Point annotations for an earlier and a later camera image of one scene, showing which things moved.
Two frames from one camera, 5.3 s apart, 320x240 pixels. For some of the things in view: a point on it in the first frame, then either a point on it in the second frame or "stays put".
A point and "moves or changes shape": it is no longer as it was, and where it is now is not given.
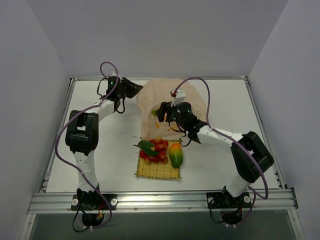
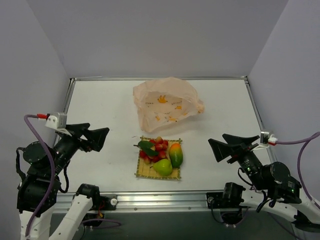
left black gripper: [128, 87] to [78, 140]
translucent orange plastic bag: [153, 92] moves or changes shape
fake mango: [176, 154] stays put
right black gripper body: [164, 114] to [239, 152]
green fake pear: [153, 112] to [163, 167]
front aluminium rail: [270, 200] stays put
